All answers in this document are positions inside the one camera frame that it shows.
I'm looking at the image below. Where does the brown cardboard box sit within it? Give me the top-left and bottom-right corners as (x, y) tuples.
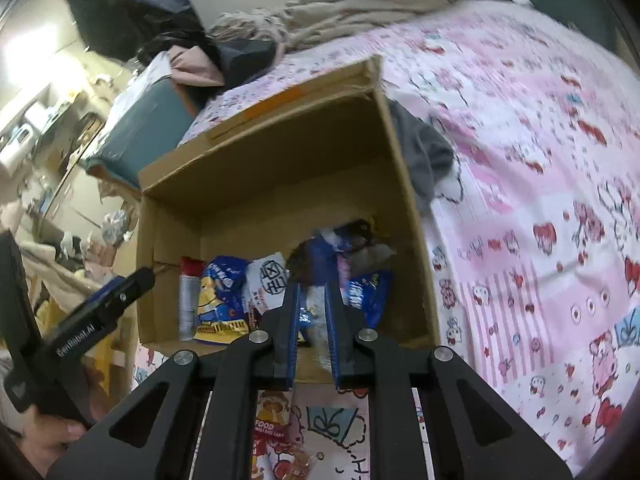
(136, 55), (442, 387)

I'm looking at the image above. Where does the silver red end snack packet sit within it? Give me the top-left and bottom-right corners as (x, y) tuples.
(179, 256), (204, 342)

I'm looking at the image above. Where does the white black print snack packet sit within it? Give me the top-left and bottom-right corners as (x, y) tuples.
(244, 254), (290, 313)

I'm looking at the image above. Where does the red label rice cake packet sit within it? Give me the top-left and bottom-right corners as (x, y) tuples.
(252, 392), (303, 480)

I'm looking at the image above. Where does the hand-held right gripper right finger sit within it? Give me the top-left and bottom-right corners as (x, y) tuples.
(324, 281), (575, 480)

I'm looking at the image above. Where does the grey cloth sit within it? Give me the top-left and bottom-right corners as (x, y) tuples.
(386, 100), (457, 213)

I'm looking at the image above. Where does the pale plastic sheet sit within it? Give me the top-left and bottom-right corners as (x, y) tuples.
(120, 51), (175, 103)

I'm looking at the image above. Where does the brown chocolate bar packet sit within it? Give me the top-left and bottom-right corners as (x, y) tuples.
(350, 237), (398, 268)

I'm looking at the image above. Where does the blue white stick packet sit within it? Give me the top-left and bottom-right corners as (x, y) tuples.
(297, 227), (351, 371)

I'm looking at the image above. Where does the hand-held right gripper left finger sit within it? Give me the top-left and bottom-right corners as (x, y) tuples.
(47, 282), (302, 480)

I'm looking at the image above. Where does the pink cloth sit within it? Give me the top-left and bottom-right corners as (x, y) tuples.
(166, 45), (227, 90)

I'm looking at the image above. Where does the dark cloth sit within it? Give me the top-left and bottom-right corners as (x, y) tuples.
(216, 37), (287, 90)

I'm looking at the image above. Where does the black plastic bag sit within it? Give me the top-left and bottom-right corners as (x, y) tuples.
(59, 0), (207, 63)

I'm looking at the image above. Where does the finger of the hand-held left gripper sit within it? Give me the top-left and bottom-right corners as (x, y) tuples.
(62, 266), (157, 333)

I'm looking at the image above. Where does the blue yellow duck snack packet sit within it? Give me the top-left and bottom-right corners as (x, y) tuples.
(196, 256), (251, 345)

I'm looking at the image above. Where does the person's left hand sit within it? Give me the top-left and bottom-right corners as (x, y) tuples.
(17, 402), (90, 480)

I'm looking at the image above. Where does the teal padded footboard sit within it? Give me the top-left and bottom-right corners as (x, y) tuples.
(81, 77), (197, 188)

